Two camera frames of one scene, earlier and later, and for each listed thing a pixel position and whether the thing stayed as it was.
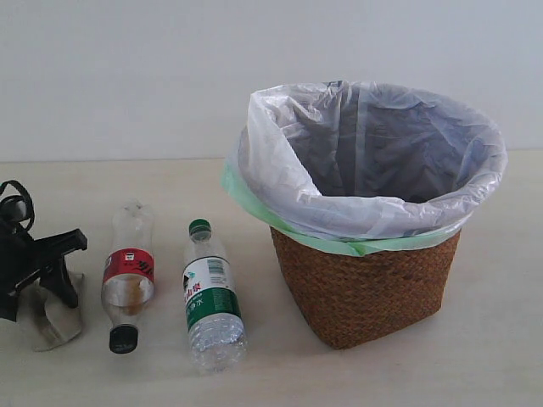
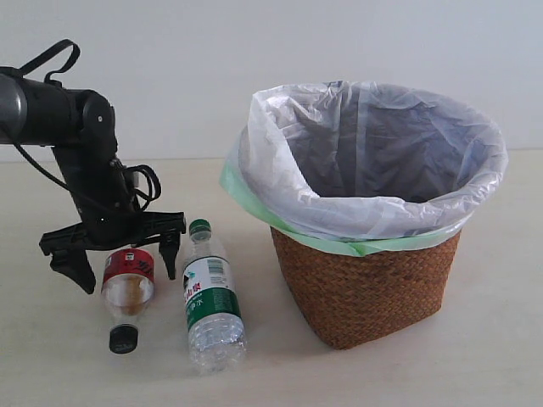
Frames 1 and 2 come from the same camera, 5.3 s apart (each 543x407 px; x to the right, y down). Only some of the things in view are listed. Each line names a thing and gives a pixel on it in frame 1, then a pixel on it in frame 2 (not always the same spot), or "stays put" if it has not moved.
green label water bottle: [214, 318] stays put
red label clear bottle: [128, 272] stays put
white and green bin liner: [361, 167] stays put
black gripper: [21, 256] -> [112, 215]
